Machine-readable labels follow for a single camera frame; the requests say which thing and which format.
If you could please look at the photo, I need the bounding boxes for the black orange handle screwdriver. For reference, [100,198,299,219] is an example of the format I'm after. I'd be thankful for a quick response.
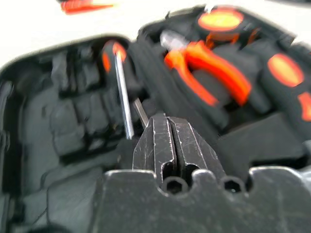
[101,40,135,141]

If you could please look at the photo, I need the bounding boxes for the grey flat-tip screwdriver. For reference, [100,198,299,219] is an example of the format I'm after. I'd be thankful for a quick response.
[132,98,149,128]

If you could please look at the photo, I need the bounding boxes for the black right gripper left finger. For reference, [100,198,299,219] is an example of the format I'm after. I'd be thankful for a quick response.
[132,113,180,182]

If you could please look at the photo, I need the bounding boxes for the black plastic tool case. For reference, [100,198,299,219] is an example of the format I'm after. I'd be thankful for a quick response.
[0,4,311,233]

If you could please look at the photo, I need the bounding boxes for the orange tool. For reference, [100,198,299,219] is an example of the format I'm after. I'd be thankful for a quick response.
[60,0,115,16]

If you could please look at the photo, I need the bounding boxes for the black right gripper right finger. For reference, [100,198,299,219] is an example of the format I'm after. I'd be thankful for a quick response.
[167,116,227,182]

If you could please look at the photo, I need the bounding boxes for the orange handle pliers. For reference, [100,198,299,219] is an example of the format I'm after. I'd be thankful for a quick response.
[159,30,252,108]

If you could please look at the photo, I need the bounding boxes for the orange black tape measure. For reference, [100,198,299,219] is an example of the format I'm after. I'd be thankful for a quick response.
[197,6,245,42]

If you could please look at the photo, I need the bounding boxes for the black orange tool handle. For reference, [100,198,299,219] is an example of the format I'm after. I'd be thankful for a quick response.
[261,52,311,124]

